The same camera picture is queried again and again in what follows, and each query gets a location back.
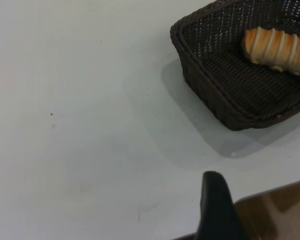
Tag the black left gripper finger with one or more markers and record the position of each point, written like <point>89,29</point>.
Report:
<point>217,212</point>

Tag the dark brown wicker basket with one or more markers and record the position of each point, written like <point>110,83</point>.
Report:
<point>227,82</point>

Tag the golden ridged bread roll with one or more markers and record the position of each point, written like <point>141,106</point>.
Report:
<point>272,47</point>

